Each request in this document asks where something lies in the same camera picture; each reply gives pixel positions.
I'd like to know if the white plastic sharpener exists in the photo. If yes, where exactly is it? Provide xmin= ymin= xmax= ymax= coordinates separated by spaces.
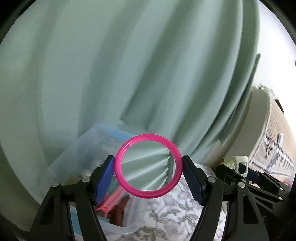
xmin=222 ymin=156 xmax=249 ymax=178

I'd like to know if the pink round pocket mirror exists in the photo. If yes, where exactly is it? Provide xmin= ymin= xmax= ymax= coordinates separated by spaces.
xmin=114 ymin=134 xmax=183 ymax=199

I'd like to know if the quilted beige blanket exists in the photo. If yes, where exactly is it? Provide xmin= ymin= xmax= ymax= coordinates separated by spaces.
xmin=249 ymin=85 xmax=295 ymax=186

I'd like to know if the floral grey bed sheet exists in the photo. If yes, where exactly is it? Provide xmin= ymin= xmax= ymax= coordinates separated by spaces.
xmin=111 ymin=162 xmax=227 ymax=241

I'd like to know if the pink hair comb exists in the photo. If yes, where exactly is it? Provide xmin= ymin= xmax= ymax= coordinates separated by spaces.
xmin=95 ymin=186 xmax=125 ymax=218

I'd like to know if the clear plastic storage bin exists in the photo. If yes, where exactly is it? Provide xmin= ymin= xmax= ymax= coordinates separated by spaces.
xmin=41 ymin=124 xmax=136 ymax=234

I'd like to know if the mint green curtain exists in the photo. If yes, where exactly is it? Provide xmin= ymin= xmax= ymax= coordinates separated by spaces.
xmin=1 ymin=1 xmax=259 ymax=231

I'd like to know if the cream wall column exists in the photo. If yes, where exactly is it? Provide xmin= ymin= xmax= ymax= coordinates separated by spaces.
xmin=202 ymin=88 xmax=271 ymax=168

